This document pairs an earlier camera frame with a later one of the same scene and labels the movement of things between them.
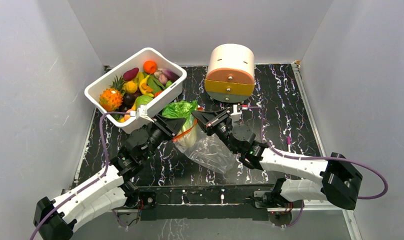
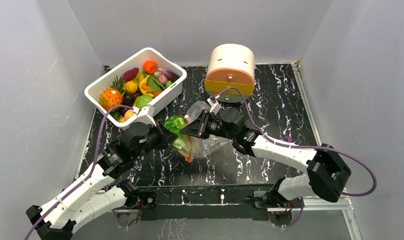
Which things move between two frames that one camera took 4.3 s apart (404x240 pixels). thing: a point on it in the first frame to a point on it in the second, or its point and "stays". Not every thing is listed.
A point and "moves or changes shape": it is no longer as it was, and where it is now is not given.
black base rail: x=202 y=203 stays
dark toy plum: x=128 y=100 stays
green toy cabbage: x=183 y=109 moves or changes shape
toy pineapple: x=111 y=99 stays
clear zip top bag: x=208 y=150 moves or changes shape
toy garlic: x=162 y=78 stays
